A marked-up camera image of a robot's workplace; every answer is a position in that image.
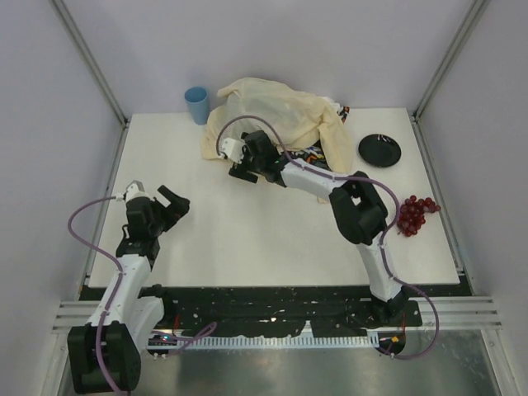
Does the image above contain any cream yellow cloth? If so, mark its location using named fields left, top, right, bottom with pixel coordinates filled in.
left=200, top=78, right=354, bottom=173

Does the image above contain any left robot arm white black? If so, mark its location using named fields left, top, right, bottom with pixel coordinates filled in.
left=67, top=181, right=190, bottom=394

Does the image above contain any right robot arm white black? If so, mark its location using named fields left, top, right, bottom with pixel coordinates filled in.
left=219, top=130, right=408, bottom=323

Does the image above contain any colourful patterned black cloth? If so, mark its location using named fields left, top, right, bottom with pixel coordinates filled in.
left=289, top=140, right=330, bottom=170

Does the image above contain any blue plastic cup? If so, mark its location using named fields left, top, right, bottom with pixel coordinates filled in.
left=184, top=87, right=210, bottom=125

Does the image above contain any black round plate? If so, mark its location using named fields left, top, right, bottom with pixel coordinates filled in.
left=358, top=134, right=402, bottom=168

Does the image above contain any red grape bunch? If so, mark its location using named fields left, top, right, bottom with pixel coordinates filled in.
left=396, top=195, right=441, bottom=238

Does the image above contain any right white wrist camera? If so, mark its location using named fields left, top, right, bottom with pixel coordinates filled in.
left=219, top=138, right=245, bottom=164

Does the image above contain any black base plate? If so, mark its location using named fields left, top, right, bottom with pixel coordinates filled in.
left=80, top=270, right=475, bottom=337

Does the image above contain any left aluminium frame post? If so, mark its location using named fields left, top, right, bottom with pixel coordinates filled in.
left=49, top=0, right=129, bottom=128

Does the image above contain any aluminium frame post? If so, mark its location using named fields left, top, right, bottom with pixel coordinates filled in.
left=412, top=0, right=491, bottom=122
left=49, top=0, right=129, bottom=128

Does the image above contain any white slotted cable duct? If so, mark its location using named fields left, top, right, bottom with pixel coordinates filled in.
left=139, top=333, right=380, bottom=351

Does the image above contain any right aluminium frame post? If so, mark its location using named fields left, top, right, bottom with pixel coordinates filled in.
left=412, top=0, right=491, bottom=122

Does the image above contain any aluminium rail profile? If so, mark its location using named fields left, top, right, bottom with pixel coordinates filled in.
left=52, top=296, right=502, bottom=334

